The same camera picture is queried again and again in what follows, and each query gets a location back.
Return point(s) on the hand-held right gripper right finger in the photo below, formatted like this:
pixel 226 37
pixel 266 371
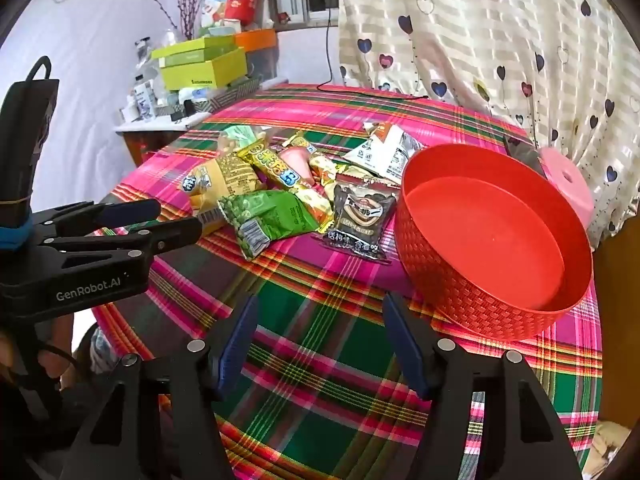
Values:
pixel 405 347

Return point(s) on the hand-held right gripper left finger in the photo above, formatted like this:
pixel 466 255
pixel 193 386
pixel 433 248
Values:
pixel 237 342

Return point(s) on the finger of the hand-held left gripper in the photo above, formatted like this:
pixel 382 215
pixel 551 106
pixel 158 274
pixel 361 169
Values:
pixel 125 212
pixel 170 237

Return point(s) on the large yellow snack packet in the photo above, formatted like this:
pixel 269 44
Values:
pixel 225 175

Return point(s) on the green pea snack packet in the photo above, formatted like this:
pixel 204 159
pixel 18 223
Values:
pixel 270 212

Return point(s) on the clear bag with green label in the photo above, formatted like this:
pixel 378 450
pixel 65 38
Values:
pixel 240 137

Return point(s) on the yellow snack bar packet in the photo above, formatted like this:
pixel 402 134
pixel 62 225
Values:
pixel 272 167

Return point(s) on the black plum snack packet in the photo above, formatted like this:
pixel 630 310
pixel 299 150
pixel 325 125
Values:
pixel 357 215

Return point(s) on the red woven plastic basket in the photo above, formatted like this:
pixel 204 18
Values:
pixel 475 225

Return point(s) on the pink jelly cup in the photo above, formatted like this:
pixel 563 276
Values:
pixel 295 160

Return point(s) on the pale gold snack packet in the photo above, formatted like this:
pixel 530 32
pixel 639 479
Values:
pixel 325 172

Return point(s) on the white orange snack packet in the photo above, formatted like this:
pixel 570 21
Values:
pixel 385 152

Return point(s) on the person's left hand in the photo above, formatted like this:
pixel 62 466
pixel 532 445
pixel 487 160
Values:
pixel 57 340

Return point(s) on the pink green plaid tablecloth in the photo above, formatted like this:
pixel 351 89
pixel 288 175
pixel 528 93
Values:
pixel 310 310

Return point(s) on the white side table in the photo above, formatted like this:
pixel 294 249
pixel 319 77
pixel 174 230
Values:
pixel 165 124

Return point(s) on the white labelled bottle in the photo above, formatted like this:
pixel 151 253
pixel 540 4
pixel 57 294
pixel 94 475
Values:
pixel 144 100

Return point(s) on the striped pattern tray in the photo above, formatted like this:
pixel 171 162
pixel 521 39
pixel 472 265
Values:
pixel 230 94

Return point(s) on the deep lime green box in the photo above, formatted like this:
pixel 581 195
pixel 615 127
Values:
pixel 210 72

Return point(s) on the flat lime green box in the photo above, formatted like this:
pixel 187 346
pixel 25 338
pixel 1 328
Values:
pixel 192 50

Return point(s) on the wooden cabinet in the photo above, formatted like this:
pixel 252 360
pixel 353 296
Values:
pixel 615 310

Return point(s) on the orange box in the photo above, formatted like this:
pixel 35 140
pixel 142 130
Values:
pixel 257 39

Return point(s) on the black smartphone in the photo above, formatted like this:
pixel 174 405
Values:
pixel 522 157

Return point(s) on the pink plastic stool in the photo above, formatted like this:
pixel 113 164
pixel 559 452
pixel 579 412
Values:
pixel 570 185

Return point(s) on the cream heart print curtain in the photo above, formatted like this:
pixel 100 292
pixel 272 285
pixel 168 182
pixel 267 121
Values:
pixel 475 35

